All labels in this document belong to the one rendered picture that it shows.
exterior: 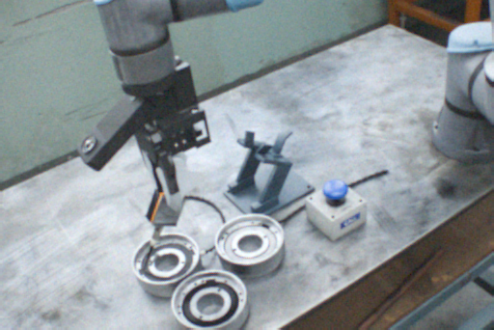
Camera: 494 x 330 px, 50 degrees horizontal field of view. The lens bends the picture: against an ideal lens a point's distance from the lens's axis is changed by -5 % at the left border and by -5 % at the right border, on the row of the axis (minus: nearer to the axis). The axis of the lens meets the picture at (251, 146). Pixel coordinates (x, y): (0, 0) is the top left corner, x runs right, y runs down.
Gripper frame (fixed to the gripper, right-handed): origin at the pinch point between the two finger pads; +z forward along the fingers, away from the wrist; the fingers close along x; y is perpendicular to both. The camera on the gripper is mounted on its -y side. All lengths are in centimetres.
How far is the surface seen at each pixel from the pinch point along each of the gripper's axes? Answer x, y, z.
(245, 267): -9.6, 5.5, 10.0
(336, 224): -11.5, 21.0, 9.9
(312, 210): -6.2, 20.4, 10.3
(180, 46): 153, 69, 54
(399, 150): -1.8, 44.8, 13.4
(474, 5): 86, 186, 53
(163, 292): -5.0, -6.2, 11.2
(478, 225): -11, 62, 38
